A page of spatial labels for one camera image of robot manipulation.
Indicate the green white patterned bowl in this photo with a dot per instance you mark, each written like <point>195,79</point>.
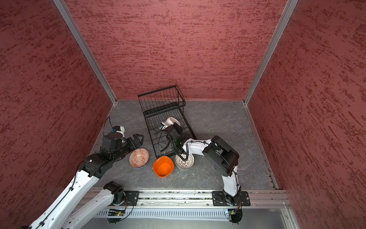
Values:
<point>184,166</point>

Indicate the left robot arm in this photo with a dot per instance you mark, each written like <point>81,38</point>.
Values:
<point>58,215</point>

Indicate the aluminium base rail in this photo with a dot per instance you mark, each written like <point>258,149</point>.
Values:
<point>201,203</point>

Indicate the orange patterned bowl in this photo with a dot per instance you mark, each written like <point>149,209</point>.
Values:
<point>139,158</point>

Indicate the left controller board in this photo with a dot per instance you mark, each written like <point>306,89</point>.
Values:
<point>114,216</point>

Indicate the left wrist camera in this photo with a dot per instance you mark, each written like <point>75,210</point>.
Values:
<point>117,130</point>

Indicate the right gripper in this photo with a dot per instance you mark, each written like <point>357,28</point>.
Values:
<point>180,129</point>

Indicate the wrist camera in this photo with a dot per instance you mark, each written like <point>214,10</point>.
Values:
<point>117,130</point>
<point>162,126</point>

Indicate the right controller board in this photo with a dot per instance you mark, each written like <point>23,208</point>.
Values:
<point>235,216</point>

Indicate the red white patterned bowl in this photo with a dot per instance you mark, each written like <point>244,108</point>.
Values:
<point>190,159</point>

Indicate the controller board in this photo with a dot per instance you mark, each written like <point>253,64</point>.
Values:
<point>114,216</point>
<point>235,216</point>

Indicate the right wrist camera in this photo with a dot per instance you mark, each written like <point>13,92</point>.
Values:
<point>162,126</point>

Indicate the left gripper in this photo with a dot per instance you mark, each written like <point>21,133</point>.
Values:
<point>132,144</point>

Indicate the black wire dish rack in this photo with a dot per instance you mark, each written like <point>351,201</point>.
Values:
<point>157,106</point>

